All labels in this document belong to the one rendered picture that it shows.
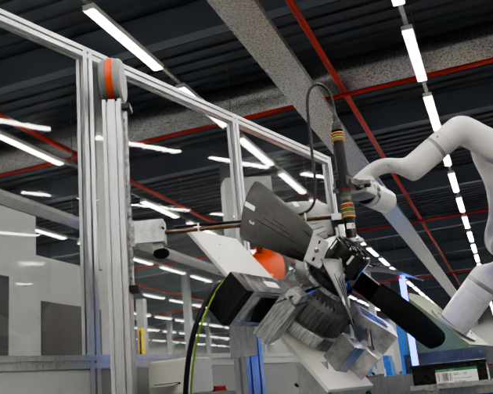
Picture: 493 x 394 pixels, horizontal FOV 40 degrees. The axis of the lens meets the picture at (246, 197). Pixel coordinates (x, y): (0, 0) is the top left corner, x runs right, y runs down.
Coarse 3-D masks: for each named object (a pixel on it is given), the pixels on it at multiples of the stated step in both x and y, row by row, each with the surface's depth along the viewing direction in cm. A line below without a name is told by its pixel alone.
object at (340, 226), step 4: (332, 216) 210; (336, 216) 210; (340, 216) 210; (332, 220) 210; (336, 220) 209; (340, 220) 209; (336, 224) 209; (340, 224) 209; (340, 228) 209; (340, 232) 208; (344, 232) 208; (344, 236) 208; (352, 240) 206; (356, 240) 206; (360, 240) 206; (360, 244) 211
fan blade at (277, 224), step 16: (256, 192) 193; (272, 192) 197; (256, 208) 190; (272, 208) 193; (288, 208) 196; (240, 224) 184; (256, 224) 187; (272, 224) 190; (288, 224) 193; (304, 224) 196; (256, 240) 185; (272, 240) 189; (288, 240) 192; (304, 240) 194
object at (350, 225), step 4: (336, 116) 220; (336, 120) 220; (332, 124) 219; (336, 124) 218; (340, 124) 219; (332, 128) 219; (336, 128) 218; (340, 128) 218; (332, 132) 221; (344, 220) 210; (348, 220) 209; (352, 220) 209; (344, 224) 210; (348, 224) 209; (352, 224) 209; (344, 228) 210; (348, 228) 209; (352, 228) 209; (348, 232) 209; (352, 232) 208; (348, 236) 208; (352, 236) 208; (356, 236) 209
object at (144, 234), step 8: (136, 224) 209; (144, 224) 208; (152, 224) 208; (160, 224) 208; (136, 232) 208; (144, 232) 208; (152, 232) 208; (160, 232) 208; (136, 240) 207; (144, 240) 207; (152, 240) 207; (160, 240) 207; (136, 248) 210
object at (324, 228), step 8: (296, 208) 223; (304, 208) 223; (312, 208) 224; (320, 208) 224; (328, 208) 226; (312, 216) 219; (312, 224) 215; (320, 224) 214; (328, 224) 215; (320, 232) 211; (328, 232) 210
